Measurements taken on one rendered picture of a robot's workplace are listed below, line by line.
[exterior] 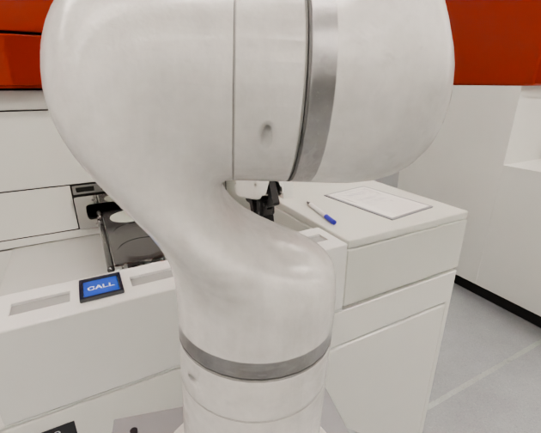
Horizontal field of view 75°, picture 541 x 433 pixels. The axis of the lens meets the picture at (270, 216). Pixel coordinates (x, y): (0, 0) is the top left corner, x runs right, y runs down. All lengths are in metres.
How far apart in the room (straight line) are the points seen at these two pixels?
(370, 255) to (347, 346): 0.21
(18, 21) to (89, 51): 0.85
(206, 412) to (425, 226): 0.63
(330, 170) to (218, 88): 0.08
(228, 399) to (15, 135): 0.93
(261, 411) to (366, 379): 0.67
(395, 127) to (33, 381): 0.53
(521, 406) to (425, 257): 1.18
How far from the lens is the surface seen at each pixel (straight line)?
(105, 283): 0.58
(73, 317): 0.54
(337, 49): 0.19
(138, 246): 0.84
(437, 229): 0.85
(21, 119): 1.09
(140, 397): 0.64
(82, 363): 0.58
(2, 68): 1.04
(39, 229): 1.15
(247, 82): 0.18
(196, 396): 0.29
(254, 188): 0.55
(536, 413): 1.94
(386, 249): 0.75
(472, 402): 1.85
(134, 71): 0.18
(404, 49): 0.20
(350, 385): 0.90
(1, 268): 1.20
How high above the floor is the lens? 1.24
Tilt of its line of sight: 21 degrees down
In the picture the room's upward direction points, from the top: straight up
